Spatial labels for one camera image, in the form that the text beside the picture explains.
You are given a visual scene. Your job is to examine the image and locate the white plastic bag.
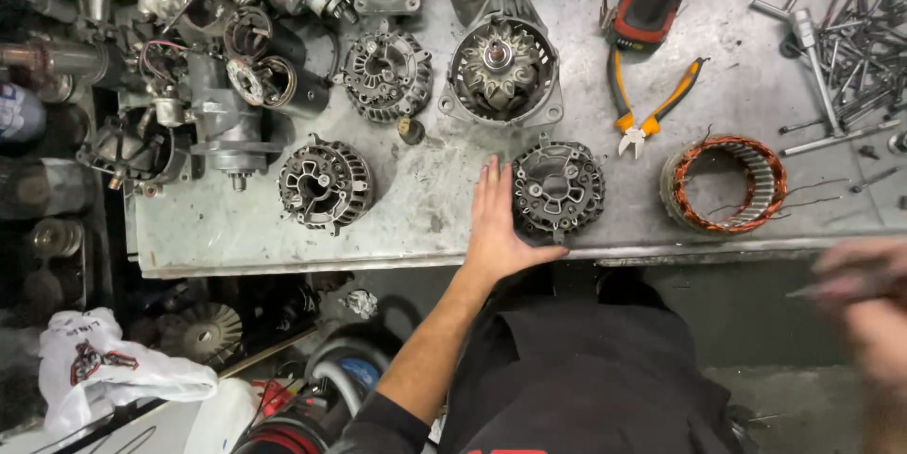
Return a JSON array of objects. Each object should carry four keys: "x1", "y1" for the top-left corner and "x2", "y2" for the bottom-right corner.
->
[{"x1": 38, "y1": 307, "x2": 220, "y2": 442}]

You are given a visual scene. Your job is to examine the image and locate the alternator housing with rotor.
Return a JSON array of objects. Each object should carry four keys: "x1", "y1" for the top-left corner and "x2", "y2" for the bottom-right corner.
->
[{"x1": 437, "y1": 0, "x2": 565, "y2": 131}]

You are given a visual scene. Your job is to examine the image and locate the steel T-handle wrench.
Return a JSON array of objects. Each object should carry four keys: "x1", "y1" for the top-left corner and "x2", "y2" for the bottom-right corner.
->
[{"x1": 749, "y1": 0, "x2": 846, "y2": 138}]

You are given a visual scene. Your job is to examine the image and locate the small brown round part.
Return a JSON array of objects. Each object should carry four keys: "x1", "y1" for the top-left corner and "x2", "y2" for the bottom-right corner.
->
[{"x1": 396, "y1": 116, "x2": 427, "y2": 146}]

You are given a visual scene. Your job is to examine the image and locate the crumpled white paper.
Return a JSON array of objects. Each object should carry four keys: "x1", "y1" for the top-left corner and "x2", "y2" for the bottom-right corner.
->
[{"x1": 339, "y1": 288, "x2": 381, "y2": 321}]

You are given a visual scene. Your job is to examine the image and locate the copper wound stator ring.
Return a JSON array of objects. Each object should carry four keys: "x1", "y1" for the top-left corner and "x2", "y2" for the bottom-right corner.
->
[{"x1": 659, "y1": 133, "x2": 789, "y2": 236}]

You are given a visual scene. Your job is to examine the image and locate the red cable coil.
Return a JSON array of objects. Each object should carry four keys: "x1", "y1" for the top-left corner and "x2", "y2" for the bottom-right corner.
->
[{"x1": 232, "y1": 417, "x2": 330, "y2": 454}]

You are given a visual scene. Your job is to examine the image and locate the person's black clothing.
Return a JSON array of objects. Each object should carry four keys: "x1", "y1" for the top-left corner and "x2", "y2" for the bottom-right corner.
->
[{"x1": 333, "y1": 290, "x2": 748, "y2": 454}]

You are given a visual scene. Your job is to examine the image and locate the shelf of dark metal parts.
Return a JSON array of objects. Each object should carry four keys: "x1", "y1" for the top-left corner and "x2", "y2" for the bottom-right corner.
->
[{"x1": 0, "y1": 149, "x2": 96, "y2": 313}]

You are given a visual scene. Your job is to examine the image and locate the dark cast end bracket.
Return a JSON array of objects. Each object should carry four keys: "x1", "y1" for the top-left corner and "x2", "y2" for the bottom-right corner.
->
[{"x1": 77, "y1": 114, "x2": 187, "y2": 191}]

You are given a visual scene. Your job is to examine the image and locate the orange handled cutting pliers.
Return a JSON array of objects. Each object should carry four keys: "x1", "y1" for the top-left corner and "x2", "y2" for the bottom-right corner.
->
[{"x1": 606, "y1": 43, "x2": 710, "y2": 160}]

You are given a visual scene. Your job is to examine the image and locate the grey slotted alternator end cover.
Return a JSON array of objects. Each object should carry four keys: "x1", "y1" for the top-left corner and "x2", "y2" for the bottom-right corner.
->
[{"x1": 277, "y1": 133, "x2": 377, "y2": 237}]

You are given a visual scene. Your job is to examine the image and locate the black cylindrical motor body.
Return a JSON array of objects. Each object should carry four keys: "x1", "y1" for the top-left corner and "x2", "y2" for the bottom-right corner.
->
[{"x1": 225, "y1": 53, "x2": 334, "y2": 120}]

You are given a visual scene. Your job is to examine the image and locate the grey starter motor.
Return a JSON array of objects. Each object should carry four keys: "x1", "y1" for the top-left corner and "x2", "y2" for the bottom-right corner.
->
[{"x1": 186, "y1": 50, "x2": 286, "y2": 193}]

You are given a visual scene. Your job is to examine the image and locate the grey metal fan disc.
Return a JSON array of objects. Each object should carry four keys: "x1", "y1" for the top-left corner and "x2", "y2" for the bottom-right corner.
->
[{"x1": 156, "y1": 301, "x2": 245, "y2": 368}]

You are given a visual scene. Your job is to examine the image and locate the long steel rod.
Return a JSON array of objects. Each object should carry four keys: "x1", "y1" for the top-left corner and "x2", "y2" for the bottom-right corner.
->
[{"x1": 779, "y1": 119, "x2": 902, "y2": 158}]

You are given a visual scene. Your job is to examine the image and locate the person's right hand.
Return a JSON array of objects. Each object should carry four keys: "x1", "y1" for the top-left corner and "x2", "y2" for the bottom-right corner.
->
[{"x1": 785, "y1": 236, "x2": 907, "y2": 384}]

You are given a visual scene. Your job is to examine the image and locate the grey curved hose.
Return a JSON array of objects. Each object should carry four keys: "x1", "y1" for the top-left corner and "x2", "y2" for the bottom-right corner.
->
[{"x1": 304, "y1": 335, "x2": 399, "y2": 428}]

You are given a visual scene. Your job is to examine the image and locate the blue white spray can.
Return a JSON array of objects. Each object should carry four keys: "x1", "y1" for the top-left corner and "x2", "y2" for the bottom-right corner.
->
[{"x1": 0, "y1": 80, "x2": 48, "y2": 145}]

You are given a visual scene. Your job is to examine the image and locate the person's left hand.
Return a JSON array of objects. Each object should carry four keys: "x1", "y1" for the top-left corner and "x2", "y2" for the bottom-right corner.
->
[{"x1": 462, "y1": 154, "x2": 570, "y2": 286}]

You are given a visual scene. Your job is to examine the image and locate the dark alternator end cover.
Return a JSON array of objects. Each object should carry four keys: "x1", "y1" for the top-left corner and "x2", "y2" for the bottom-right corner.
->
[{"x1": 512, "y1": 132, "x2": 607, "y2": 244}]

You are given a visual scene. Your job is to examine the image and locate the alternator cover with rectifier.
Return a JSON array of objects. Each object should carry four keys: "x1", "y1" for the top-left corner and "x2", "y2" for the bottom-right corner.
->
[{"x1": 339, "y1": 19, "x2": 435, "y2": 124}]

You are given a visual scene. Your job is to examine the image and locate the pile of long metal bolts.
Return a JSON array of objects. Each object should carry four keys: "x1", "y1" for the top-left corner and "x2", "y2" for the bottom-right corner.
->
[{"x1": 815, "y1": 0, "x2": 907, "y2": 130}]

